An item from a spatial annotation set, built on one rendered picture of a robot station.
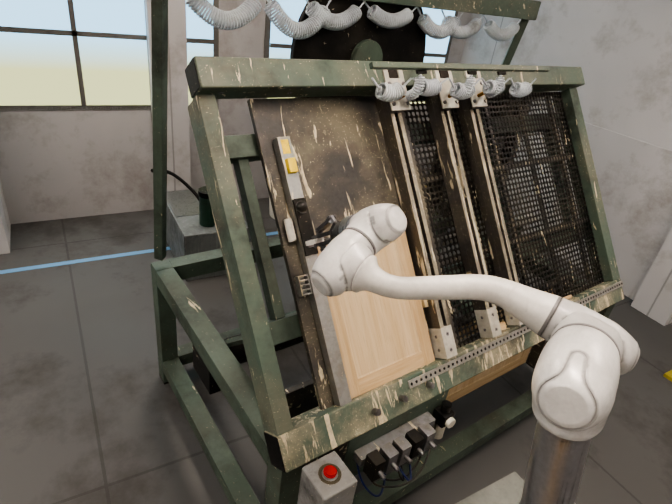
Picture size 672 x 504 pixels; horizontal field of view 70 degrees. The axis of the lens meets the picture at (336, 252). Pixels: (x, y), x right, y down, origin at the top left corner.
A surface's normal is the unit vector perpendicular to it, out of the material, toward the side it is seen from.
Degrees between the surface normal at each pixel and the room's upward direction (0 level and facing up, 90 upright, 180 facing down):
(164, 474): 0
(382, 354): 55
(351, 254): 29
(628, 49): 90
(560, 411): 81
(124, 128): 90
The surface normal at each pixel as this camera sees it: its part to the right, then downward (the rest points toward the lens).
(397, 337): 0.54, -0.11
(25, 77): 0.49, 0.48
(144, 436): 0.12, -0.86
